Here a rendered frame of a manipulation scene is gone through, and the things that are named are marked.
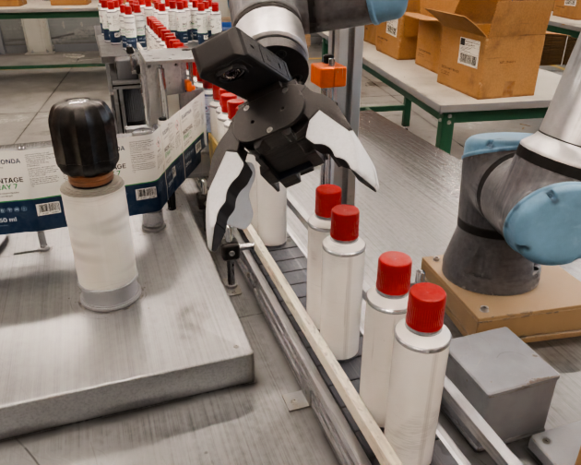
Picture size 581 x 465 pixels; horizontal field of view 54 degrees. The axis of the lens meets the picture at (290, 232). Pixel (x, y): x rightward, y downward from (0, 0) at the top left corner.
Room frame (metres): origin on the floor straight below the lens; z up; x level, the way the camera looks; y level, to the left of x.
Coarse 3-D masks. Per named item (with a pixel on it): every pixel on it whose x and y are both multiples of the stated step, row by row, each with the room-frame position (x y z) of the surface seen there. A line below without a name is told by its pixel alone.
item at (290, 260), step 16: (288, 240) 0.91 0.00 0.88; (256, 256) 0.85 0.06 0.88; (272, 256) 0.85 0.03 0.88; (288, 256) 0.85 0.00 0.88; (304, 256) 0.85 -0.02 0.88; (288, 272) 0.80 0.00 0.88; (304, 272) 0.80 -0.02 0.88; (272, 288) 0.75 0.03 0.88; (304, 288) 0.75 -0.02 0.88; (304, 304) 0.70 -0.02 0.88; (304, 336) 0.63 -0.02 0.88; (320, 368) 0.56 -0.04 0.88; (352, 368) 0.56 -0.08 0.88; (352, 384) 0.54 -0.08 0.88; (336, 400) 0.52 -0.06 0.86; (368, 448) 0.44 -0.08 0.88; (432, 464) 0.42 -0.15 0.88; (448, 464) 0.42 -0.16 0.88
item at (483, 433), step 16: (288, 192) 0.94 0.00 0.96; (304, 224) 0.83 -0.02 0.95; (368, 288) 0.62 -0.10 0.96; (448, 384) 0.44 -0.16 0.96; (448, 400) 0.43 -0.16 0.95; (464, 400) 0.42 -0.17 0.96; (464, 416) 0.41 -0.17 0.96; (480, 416) 0.40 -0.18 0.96; (480, 432) 0.38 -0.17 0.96; (496, 448) 0.36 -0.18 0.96; (512, 464) 0.34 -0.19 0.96
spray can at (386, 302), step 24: (384, 264) 0.48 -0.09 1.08; (408, 264) 0.47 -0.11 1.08; (384, 288) 0.47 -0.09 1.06; (408, 288) 0.48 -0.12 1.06; (384, 312) 0.46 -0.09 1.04; (384, 336) 0.46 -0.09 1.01; (384, 360) 0.46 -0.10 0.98; (360, 384) 0.49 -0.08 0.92; (384, 384) 0.46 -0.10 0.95; (384, 408) 0.46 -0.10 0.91
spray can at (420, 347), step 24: (432, 288) 0.43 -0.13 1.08; (408, 312) 0.42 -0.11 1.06; (432, 312) 0.41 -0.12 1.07; (408, 336) 0.41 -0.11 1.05; (432, 336) 0.41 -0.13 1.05; (408, 360) 0.41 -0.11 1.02; (432, 360) 0.40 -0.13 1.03; (408, 384) 0.41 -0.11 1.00; (432, 384) 0.40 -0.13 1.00; (408, 408) 0.40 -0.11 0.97; (432, 408) 0.40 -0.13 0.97; (384, 432) 0.43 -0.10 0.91; (408, 432) 0.40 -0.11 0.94; (432, 432) 0.41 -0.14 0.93; (408, 456) 0.40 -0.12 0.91; (432, 456) 0.42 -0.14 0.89
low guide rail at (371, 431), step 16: (256, 240) 0.84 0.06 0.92; (272, 272) 0.75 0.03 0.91; (288, 288) 0.70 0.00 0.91; (288, 304) 0.67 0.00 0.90; (304, 320) 0.62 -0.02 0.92; (320, 336) 0.58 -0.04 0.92; (320, 352) 0.56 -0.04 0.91; (336, 368) 0.52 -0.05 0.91; (336, 384) 0.51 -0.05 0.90; (352, 400) 0.47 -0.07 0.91; (352, 416) 0.47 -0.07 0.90; (368, 416) 0.45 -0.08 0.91; (368, 432) 0.43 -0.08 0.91; (384, 448) 0.40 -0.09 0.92; (384, 464) 0.40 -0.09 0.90; (400, 464) 0.39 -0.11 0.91
